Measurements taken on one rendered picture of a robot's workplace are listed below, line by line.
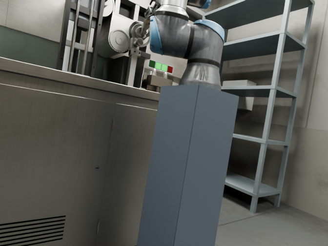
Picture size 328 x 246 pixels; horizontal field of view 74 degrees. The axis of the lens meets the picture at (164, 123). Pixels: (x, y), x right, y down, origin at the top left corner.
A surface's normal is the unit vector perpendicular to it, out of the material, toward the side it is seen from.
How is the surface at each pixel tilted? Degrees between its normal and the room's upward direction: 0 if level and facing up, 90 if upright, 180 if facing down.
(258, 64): 90
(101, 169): 90
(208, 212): 90
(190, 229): 90
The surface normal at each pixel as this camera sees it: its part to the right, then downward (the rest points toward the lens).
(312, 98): -0.80, -0.11
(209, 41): 0.10, 0.05
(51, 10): 0.58, 0.11
